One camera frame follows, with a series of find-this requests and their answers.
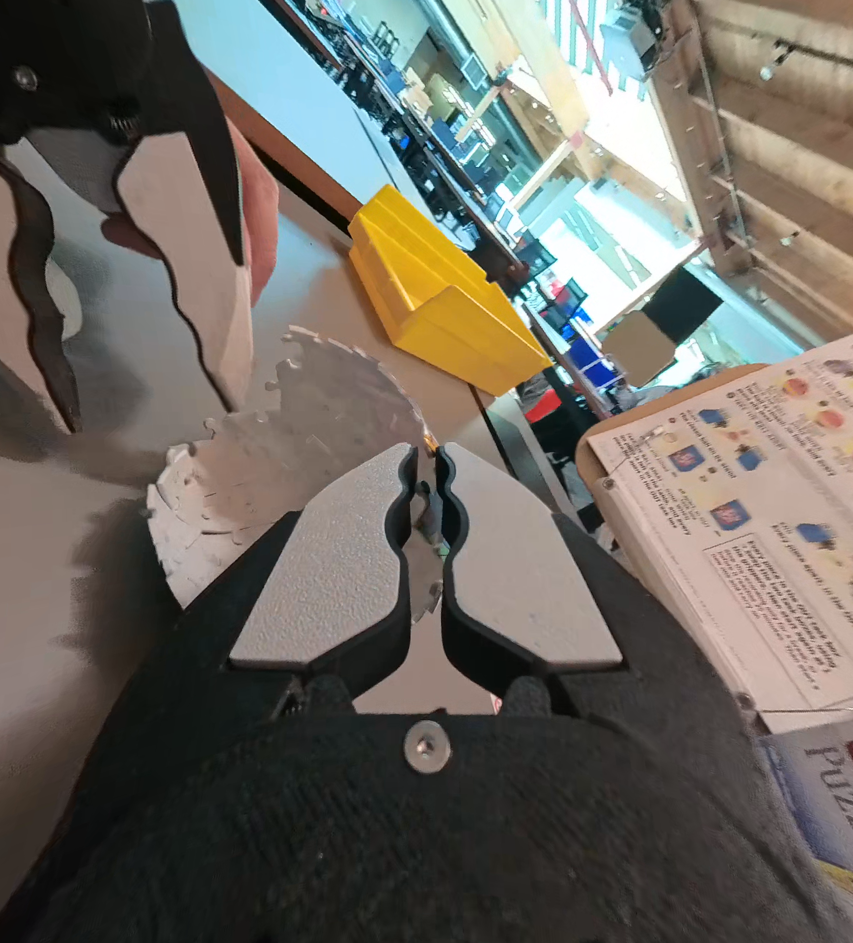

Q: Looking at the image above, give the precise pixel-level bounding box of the black panel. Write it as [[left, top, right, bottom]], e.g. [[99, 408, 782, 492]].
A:
[[643, 264, 727, 345]]

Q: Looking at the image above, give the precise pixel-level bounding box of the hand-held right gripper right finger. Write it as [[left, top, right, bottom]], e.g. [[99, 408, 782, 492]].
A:
[[435, 442, 625, 698]]

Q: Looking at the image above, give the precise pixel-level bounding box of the instruction sheet board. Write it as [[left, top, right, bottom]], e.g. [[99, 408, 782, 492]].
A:
[[577, 320, 853, 734]]

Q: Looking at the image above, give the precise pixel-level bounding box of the blue puzzle box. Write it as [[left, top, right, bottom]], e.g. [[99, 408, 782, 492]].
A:
[[758, 711, 853, 943]]

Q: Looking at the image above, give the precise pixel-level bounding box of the beige panel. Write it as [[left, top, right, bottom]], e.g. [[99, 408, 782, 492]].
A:
[[602, 309, 679, 386]]

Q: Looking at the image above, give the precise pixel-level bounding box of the long white table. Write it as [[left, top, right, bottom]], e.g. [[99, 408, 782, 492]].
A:
[[176, 0, 538, 296]]

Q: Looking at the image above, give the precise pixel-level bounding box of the yellow plastic bin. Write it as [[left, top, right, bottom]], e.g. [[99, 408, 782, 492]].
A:
[[347, 183, 554, 399]]

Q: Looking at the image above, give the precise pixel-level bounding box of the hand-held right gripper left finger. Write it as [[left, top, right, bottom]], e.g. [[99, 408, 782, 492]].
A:
[[228, 442, 420, 695]]

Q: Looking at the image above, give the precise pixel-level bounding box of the partly built puzzle ball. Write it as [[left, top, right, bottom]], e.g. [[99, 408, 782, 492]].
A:
[[145, 324, 448, 627]]

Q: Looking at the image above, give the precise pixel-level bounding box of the person's left hand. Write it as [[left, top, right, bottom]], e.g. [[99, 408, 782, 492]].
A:
[[227, 127, 281, 308]]

